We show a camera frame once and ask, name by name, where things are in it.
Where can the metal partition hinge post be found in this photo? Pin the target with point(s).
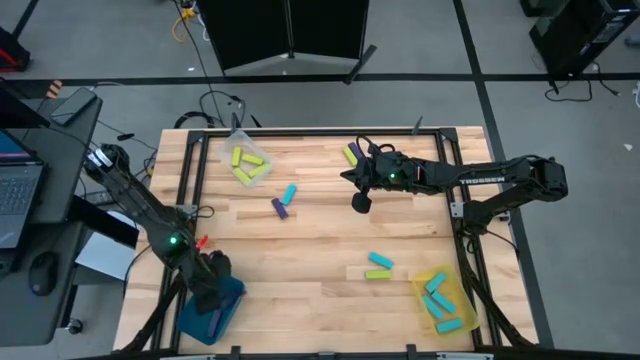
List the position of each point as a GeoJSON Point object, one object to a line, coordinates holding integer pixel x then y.
{"type": "Point", "coordinates": [289, 30]}

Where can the orange striped tape piece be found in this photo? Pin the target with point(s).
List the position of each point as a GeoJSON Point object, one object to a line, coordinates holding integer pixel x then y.
{"type": "Point", "coordinates": [54, 88]}

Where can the green foam block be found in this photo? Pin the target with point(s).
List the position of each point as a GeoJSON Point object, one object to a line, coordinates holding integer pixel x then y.
{"type": "Point", "coordinates": [236, 156]}
{"type": "Point", "coordinates": [350, 156]}
{"type": "Point", "coordinates": [242, 175]}
{"type": "Point", "coordinates": [258, 170]}
{"type": "Point", "coordinates": [252, 159]}
{"type": "Point", "coordinates": [378, 274]}

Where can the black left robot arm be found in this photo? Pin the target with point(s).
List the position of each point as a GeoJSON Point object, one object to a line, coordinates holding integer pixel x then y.
{"type": "Point", "coordinates": [135, 200]}

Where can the purple foam block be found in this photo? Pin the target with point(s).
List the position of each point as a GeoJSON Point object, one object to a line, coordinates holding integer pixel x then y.
{"type": "Point", "coordinates": [215, 324]}
{"type": "Point", "coordinates": [356, 149]}

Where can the silver mounting bracket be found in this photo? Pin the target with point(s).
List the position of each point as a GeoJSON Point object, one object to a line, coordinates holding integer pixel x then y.
{"type": "Point", "coordinates": [186, 209]}
{"type": "Point", "coordinates": [458, 210]}

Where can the black aluminium table frame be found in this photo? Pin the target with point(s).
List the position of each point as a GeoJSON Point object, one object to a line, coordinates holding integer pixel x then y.
{"type": "Point", "coordinates": [325, 133]}

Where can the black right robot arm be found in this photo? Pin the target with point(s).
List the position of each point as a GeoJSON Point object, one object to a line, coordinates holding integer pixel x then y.
{"type": "Point", "coordinates": [480, 179]}

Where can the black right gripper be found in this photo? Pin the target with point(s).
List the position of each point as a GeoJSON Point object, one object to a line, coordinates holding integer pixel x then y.
{"type": "Point", "coordinates": [380, 172]}

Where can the white sheet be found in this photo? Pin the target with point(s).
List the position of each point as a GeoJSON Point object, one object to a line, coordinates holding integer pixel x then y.
{"type": "Point", "coordinates": [102, 255]}

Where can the black equipment case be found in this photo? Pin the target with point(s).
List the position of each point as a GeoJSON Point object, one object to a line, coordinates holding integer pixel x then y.
{"type": "Point", "coordinates": [575, 40]}

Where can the purple and teal bar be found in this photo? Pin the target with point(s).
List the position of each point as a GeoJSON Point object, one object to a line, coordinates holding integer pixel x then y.
{"type": "Point", "coordinates": [279, 208]}

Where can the black and red bag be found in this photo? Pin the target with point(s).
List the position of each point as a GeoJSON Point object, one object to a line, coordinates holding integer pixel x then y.
{"type": "Point", "coordinates": [10, 55]}

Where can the teal foam block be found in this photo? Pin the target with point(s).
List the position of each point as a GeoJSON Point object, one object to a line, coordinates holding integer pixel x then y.
{"type": "Point", "coordinates": [381, 260]}
{"type": "Point", "coordinates": [435, 282]}
{"type": "Point", "coordinates": [289, 194]}
{"type": "Point", "coordinates": [432, 307]}
{"type": "Point", "coordinates": [449, 326]}
{"type": "Point", "coordinates": [443, 302]}

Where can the black desk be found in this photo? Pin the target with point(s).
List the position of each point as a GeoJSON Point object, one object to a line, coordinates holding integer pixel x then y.
{"type": "Point", "coordinates": [65, 165]}

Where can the desk caster wheel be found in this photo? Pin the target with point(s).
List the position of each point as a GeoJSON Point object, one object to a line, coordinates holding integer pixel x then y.
{"type": "Point", "coordinates": [75, 327]}

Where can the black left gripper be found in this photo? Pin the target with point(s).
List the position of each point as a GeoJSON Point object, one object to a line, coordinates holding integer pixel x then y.
{"type": "Point", "coordinates": [212, 272]}

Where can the black partition foot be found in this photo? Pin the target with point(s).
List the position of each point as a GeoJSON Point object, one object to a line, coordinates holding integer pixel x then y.
{"type": "Point", "coordinates": [361, 62]}

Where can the black flat bar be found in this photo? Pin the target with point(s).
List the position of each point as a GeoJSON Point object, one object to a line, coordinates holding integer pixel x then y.
{"type": "Point", "coordinates": [100, 220]}

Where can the yellow plastic bin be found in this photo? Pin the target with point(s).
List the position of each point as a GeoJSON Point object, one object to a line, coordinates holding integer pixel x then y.
{"type": "Point", "coordinates": [465, 310]}

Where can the black partition panel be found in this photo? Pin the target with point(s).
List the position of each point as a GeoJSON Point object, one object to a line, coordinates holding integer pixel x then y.
{"type": "Point", "coordinates": [240, 30]}
{"type": "Point", "coordinates": [330, 25]}

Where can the blue plastic bin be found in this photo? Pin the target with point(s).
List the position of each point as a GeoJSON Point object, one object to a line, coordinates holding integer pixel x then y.
{"type": "Point", "coordinates": [190, 325]}

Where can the clear plastic bin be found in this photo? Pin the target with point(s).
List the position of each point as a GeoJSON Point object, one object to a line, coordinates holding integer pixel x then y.
{"type": "Point", "coordinates": [227, 145]}

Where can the red clip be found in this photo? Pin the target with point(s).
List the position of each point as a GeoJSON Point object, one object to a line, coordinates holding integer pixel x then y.
{"type": "Point", "coordinates": [202, 242]}

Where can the black computer mouse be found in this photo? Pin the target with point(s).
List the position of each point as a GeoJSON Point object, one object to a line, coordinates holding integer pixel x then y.
{"type": "Point", "coordinates": [43, 272]}

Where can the grey laptop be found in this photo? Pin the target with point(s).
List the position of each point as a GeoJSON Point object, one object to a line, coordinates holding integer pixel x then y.
{"type": "Point", "coordinates": [20, 195]}

